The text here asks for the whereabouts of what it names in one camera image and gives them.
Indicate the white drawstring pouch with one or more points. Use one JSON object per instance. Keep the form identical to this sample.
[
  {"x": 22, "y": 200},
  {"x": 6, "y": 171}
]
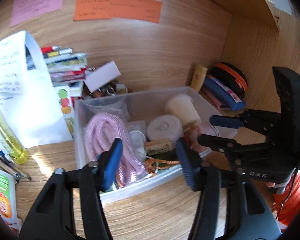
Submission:
[{"x": 137, "y": 132}]

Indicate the small white box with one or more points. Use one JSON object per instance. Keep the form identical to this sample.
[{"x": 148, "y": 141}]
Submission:
[{"x": 95, "y": 79}]

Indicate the small white round container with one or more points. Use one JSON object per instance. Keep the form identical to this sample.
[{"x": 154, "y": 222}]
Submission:
[{"x": 165, "y": 127}]

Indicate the metal pen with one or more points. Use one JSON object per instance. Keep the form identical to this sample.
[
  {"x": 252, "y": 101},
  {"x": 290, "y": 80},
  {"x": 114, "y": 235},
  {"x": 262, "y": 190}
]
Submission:
[{"x": 13, "y": 170}]

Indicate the yellow spray bottle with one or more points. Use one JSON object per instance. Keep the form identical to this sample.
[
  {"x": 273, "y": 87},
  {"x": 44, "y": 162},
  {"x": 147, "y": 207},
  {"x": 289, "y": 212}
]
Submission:
[{"x": 10, "y": 145}]

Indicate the orange sticky note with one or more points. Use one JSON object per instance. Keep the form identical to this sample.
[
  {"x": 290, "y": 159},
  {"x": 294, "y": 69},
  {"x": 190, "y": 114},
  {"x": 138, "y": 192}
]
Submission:
[{"x": 144, "y": 10}]

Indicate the stack of booklets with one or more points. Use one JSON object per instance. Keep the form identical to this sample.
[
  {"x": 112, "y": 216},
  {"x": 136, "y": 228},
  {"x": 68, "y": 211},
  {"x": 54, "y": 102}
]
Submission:
[{"x": 66, "y": 68}]

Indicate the stone seal with orange cord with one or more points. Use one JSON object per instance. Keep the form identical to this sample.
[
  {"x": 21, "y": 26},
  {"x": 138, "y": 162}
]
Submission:
[{"x": 160, "y": 155}]

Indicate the cream candle cup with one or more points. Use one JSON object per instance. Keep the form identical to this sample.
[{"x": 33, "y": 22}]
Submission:
[{"x": 182, "y": 107}]

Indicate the fruit sticker sheet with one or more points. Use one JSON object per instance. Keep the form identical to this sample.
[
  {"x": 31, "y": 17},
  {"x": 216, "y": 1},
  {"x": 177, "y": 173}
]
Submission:
[{"x": 65, "y": 102}]

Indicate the clear plastic storage bin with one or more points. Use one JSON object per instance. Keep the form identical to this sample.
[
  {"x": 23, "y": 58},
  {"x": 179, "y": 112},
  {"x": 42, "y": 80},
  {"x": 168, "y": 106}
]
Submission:
[{"x": 137, "y": 110}]

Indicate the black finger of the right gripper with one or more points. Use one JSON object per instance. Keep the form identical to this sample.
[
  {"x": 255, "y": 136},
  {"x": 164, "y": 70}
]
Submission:
[
  {"x": 226, "y": 121},
  {"x": 220, "y": 147}
]

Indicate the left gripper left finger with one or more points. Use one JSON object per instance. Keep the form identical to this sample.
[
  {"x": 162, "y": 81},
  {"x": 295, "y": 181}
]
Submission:
[{"x": 52, "y": 213}]

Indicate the white ceramic bowl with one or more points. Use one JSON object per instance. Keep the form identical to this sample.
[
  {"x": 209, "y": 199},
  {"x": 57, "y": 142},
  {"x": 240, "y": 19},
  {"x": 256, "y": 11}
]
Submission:
[{"x": 110, "y": 105}]

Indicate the blue pencil pouch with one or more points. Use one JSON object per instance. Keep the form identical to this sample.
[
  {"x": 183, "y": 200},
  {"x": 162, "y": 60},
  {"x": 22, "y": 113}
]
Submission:
[{"x": 221, "y": 95}]

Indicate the orange label white tube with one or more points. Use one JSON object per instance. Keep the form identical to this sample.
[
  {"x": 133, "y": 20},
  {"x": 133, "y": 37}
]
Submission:
[{"x": 8, "y": 209}]

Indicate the person's right hand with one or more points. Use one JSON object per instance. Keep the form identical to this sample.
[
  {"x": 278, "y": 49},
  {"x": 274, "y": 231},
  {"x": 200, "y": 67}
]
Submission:
[{"x": 270, "y": 184}]

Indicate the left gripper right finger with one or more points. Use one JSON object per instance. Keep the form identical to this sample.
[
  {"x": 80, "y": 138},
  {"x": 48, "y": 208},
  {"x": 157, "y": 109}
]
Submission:
[{"x": 230, "y": 206}]

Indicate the white folded paper sheet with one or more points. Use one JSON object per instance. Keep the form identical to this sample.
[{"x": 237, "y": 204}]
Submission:
[{"x": 28, "y": 101}]

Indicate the yellow small bottle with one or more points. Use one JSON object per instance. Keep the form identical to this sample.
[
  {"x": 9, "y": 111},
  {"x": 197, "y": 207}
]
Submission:
[{"x": 198, "y": 77}]

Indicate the pink sticky note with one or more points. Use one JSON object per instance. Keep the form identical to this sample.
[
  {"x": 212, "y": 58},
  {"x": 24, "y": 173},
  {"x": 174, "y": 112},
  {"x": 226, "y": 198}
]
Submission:
[{"x": 24, "y": 10}]

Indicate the black orange round case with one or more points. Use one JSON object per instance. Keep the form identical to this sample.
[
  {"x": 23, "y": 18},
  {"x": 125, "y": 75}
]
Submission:
[{"x": 231, "y": 77}]

